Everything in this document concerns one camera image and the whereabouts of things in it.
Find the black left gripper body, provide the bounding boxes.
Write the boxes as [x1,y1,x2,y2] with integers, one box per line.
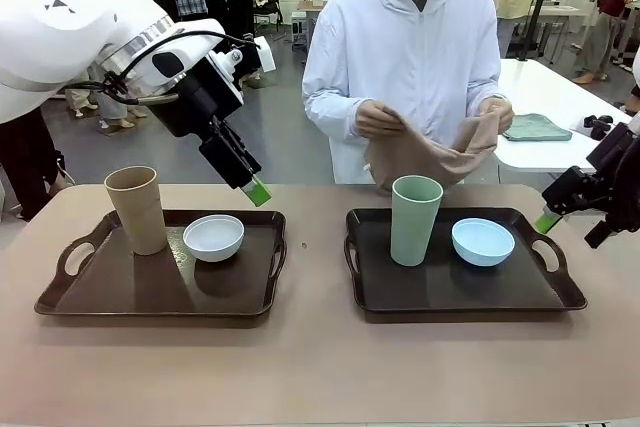
[152,74,245,142]

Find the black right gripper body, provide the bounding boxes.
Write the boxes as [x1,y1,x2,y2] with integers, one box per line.
[585,121,640,228]

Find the green cloth mat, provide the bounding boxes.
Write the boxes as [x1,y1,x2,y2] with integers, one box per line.
[502,113,574,143]

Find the beige cloth mat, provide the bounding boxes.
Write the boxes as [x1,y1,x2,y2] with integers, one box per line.
[363,109,501,193]

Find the tall light green cup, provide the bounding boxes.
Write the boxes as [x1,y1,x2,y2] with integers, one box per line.
[389,175,445,267]

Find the person's right forearm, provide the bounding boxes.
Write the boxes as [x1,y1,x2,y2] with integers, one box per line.
[302,89,372,127]

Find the person's left forearm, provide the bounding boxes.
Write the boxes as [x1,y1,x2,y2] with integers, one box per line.
[464,79,505,111]

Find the person's left hand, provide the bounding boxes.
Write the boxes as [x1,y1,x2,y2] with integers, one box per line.
[467,96,515,134]

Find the person's right hand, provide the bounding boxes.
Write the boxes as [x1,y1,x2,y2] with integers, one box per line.
[354,98,409,141]

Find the small black device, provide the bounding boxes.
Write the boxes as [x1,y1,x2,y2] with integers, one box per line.
[582,114,616,141]

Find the white bowl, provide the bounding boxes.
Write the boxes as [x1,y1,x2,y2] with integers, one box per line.
[182,214,246,263]

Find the white side table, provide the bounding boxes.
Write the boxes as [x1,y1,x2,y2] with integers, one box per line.
[492,57,634,173]

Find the tall beige cup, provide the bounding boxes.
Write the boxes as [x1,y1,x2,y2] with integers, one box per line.
[103,165,169,257]

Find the light blue bowl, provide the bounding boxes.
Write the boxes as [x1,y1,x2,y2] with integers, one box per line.
[451,217,516,267]

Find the black office chair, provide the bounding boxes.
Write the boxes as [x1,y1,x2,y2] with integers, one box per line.
[253,0,284,31]

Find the bystander in beige trousers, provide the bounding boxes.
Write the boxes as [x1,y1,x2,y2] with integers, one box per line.
[573,0,640,86]

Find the black tripod stand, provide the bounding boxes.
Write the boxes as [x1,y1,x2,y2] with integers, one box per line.
[517,0,560,62]

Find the bystander in dark trousers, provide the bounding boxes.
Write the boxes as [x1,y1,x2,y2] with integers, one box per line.
[0,114,69,222]

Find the person in white hooded jacket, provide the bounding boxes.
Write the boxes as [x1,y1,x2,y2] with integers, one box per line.
[301,0,516,186]

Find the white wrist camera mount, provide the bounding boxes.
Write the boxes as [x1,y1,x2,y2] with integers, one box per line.
[207,35,277,86]

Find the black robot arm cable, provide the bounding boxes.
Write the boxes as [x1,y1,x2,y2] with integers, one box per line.
[64,29,261,107]

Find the dark brown handled tray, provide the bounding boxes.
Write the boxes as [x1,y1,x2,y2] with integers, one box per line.
[343,206,589,313]
[33,209,289,318]

